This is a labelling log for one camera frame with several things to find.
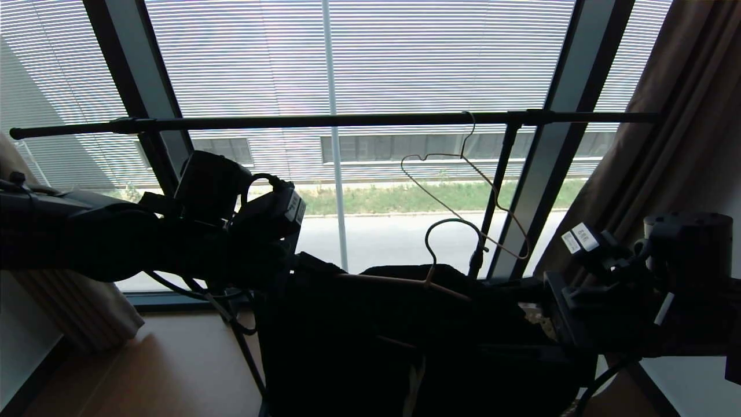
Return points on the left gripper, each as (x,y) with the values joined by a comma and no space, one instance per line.
(289,269)

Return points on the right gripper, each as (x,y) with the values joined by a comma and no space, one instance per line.
(596,318)

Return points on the black garment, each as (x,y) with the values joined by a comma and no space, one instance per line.
(376,347)

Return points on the pink clothes hanger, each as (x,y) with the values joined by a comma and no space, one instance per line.
(446,154)
(428,249)

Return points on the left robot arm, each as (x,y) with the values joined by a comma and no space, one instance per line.
(116,237)

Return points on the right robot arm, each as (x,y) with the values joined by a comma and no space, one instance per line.
(689,260)

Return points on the black clothes rack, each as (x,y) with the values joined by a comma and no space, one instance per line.
(231,123)

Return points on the brown curtain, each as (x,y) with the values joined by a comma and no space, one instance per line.
(694,87)
(75,313)

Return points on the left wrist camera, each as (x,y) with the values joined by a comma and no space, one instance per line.
(272,211)

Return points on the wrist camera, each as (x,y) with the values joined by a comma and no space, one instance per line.
(584,237)
(272,211)

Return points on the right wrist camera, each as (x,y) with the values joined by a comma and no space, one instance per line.
(584,237)

